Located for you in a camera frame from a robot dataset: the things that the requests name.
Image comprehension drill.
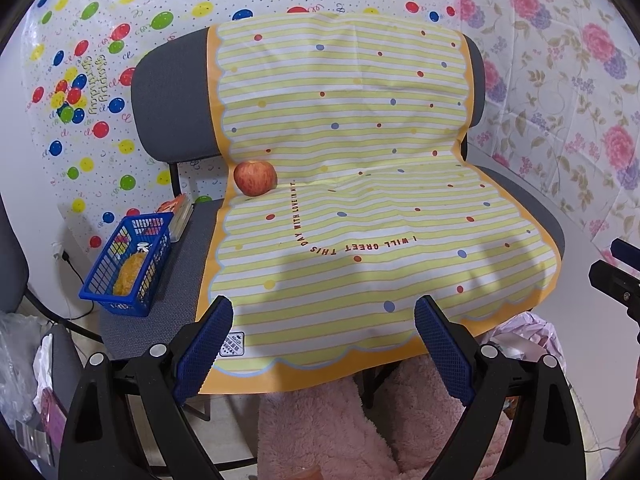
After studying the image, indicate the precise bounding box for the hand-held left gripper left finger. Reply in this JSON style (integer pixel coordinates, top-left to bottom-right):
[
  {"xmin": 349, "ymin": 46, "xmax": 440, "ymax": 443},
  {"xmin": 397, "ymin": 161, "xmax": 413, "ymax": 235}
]
[{"xmin": 59, "ymin": 296, "xmax": 235, "ymax": 480}]

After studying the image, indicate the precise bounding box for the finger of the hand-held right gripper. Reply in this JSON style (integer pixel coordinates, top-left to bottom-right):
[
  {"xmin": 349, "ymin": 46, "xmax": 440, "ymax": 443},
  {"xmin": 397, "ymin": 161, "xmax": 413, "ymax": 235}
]
[
  {"xmin": 588, "ymin": 259, "xmax": 640, "ymax": 323},
  {"xmin": 611, "ymin": 238, "xmax": 640, "ymax": 266}
]

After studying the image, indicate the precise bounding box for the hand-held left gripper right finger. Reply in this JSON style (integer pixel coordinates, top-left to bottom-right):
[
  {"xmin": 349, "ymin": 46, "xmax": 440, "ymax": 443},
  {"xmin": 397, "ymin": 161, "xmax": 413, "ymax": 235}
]
[{"xmin": 414, "ymin": 295, "xmax": 587, "ymax": 480}]

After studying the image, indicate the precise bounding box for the pink plastic bag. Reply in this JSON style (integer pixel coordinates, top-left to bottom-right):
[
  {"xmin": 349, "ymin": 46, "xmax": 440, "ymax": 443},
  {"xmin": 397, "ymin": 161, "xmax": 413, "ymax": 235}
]
[{"xmin": 492, "ymin": 311, "xmax": 558, "ymax": 358}]

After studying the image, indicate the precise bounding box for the orange fluffy pastry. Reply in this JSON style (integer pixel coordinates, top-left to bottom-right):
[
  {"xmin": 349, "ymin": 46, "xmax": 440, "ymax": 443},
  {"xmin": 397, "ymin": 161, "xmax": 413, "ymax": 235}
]
[{"xmin": 112, "ymin": 252, "xmax": 151, "ymax": 296}]

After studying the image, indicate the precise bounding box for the blue plastic basket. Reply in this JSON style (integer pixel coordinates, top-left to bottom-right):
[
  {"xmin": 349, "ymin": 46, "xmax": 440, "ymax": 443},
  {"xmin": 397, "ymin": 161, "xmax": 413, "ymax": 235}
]
[{"xmin": 79, "ymin": 212, "xmax": 175, "ymax": 317}]

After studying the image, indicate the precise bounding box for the stack of orange books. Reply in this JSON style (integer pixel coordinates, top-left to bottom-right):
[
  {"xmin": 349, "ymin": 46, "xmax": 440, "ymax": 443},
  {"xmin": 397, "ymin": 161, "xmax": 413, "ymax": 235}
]
[{"xmin": 157, "ymin": 192, "xmax": 193, "ymax": 241}]

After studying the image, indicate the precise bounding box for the purple packet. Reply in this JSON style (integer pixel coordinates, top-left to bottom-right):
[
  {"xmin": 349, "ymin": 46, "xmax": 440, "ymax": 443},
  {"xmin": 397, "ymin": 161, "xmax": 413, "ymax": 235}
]
[{"xmin": 37, "ymin": 387, "xmax": 68, "ymax": 436}]

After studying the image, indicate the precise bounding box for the floral print plastic sheet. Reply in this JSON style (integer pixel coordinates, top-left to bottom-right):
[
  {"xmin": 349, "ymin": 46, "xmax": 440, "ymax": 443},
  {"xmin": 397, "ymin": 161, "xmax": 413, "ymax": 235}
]
[{"xmin": 450, "ymin": 0, "xmax": 640, "ymax": 271}]

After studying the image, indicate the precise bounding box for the red apple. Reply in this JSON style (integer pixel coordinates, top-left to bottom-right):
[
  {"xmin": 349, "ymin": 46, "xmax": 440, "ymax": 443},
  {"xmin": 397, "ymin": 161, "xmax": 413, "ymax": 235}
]
[{"xmin": 233, "ymin": 160, "xmax": 278, "ymax": 197}]

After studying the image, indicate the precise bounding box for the clear plastic bag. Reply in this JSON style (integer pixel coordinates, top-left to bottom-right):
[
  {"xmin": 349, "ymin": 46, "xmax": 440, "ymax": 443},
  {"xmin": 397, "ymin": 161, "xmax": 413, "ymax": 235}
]
[{"xmin": 0, "ymin": 312, "xmax": 53, "ymax": 431}]

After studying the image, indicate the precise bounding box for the dark grey side chair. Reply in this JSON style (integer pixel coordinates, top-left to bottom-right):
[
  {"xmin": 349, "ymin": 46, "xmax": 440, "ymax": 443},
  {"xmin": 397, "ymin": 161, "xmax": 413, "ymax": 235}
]
[{"xmin": 0, "ymin": 195, "xmax": 86, "ymax": 436}]

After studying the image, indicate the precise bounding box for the grey office chair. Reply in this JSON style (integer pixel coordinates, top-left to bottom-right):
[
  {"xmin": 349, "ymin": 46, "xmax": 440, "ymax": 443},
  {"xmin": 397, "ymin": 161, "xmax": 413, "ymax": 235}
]
[{"xmin": 97, "ymin": 25, "xmax": 566, "ymax": 461}]

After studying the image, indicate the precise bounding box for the yellow striped dotted cloth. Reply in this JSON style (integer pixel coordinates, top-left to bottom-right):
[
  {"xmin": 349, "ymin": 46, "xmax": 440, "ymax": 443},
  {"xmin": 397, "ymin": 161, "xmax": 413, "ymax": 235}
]
[{"xmin": 194, "ymin": 12, "xmax": 560, "ymax": 395}]

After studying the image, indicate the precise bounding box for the black power cable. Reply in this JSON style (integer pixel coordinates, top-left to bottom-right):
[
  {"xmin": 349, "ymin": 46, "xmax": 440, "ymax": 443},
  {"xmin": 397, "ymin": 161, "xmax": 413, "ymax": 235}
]
[{"xmin": 52, "ymin": 252, "xmax": 101, "ymax": 341}]

